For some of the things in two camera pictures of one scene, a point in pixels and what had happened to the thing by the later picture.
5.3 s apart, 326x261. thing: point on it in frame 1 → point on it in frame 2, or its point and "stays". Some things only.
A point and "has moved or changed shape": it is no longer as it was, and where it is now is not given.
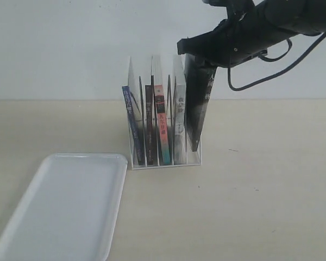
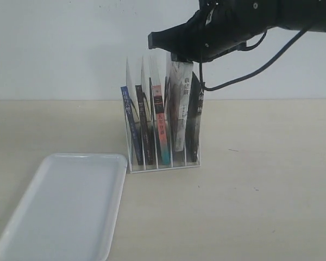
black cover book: x=200 y=78 has moved or changed shape
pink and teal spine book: x=164 y=151 stays
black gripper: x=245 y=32 → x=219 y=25
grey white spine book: x=180 y=137 has moved or changed shape
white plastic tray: x=68 y=212 stays
